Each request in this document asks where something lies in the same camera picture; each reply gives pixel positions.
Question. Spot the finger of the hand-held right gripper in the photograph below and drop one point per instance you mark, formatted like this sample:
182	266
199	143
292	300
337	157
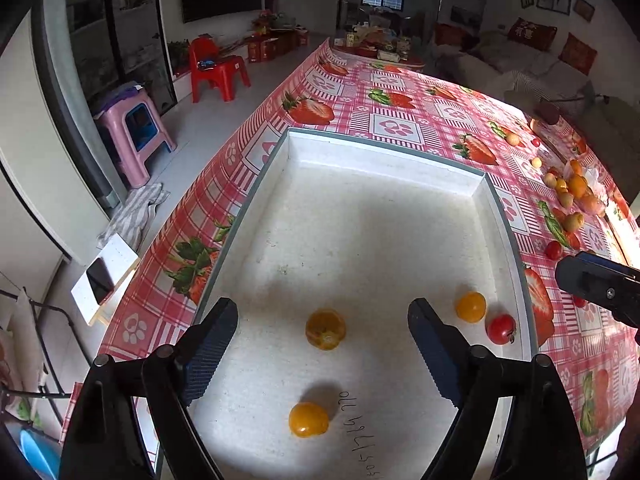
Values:
595	280

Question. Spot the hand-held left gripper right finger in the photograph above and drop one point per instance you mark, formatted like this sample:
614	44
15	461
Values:
435	350

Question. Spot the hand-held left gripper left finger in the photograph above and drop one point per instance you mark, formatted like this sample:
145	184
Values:
210	355

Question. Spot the white shallow tray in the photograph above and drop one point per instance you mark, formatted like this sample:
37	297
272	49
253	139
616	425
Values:
370	220

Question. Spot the brown longan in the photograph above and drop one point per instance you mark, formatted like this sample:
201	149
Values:
550	180
512	138
565	199

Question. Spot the pile of orange kumquats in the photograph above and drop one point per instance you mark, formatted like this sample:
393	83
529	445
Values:
579	185

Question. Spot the clear plastic bag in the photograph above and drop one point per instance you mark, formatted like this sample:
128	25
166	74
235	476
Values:
596	177

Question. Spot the black tablet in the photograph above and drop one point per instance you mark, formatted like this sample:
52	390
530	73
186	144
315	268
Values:
98	282

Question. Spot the small white stool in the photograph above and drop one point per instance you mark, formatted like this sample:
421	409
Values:
120	255

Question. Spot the olive green seat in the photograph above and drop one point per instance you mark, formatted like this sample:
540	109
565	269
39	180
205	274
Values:
610	125

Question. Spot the grey floor cloth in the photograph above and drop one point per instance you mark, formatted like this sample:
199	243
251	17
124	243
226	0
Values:
132	210

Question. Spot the black folding rack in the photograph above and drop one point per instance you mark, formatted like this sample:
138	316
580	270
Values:
45	340

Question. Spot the blue plastic bin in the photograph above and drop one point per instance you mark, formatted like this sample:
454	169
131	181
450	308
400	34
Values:
37	452

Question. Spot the light grey sofa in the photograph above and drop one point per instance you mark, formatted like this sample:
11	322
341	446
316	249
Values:
500	65

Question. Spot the blue plastic stool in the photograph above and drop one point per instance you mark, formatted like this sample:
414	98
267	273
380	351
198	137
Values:
140	127

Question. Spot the pink strawberry print tablecloth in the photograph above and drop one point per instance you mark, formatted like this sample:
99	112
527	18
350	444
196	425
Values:
400	105

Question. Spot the red printed cushion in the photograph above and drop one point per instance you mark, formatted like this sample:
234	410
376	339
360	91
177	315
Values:
532	32

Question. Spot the pink plastic stool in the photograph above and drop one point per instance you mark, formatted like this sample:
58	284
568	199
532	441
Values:
117	115

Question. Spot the white cabinet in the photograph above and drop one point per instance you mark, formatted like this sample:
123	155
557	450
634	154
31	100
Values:
30	160

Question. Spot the red plastic chair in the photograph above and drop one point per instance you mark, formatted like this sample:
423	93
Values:
215	67

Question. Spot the pile of snack packages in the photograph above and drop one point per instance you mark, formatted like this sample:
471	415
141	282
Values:
375	40

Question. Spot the stack of red gift boxes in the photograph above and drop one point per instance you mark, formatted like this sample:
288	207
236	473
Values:
272	45

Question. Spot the flower bouquet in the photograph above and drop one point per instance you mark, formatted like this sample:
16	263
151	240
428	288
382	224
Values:
265	20

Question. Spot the glass door cabinet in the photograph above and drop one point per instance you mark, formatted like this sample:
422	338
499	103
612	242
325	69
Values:
115	25

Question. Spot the landscape wall picture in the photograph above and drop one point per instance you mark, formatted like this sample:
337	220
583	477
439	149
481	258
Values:
465	15

